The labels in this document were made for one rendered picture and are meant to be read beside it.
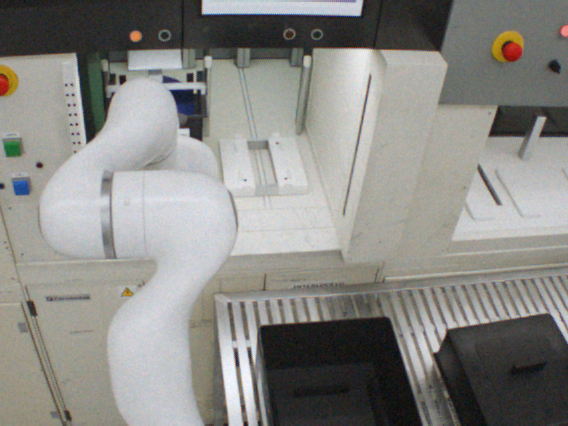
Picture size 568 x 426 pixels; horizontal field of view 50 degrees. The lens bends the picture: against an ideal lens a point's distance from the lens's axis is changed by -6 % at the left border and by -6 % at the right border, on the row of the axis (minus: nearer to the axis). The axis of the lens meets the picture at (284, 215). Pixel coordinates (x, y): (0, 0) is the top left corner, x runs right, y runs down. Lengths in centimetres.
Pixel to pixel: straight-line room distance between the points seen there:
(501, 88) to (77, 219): 93
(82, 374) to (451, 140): 117
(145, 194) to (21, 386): 131
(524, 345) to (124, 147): 103
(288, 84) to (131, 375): 148
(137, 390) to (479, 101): 91
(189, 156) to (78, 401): 111
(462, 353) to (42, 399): 121
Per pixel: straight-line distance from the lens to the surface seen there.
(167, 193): 71
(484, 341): 147
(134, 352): 75
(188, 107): 165
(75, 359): 182
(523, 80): 138
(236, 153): 173
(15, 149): 130
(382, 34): 121
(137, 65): 149
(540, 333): 154
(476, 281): 173
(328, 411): 139
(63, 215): 71
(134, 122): 77
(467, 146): 144
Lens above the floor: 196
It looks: 43 degrees down
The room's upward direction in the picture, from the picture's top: 7 degrees clockwise
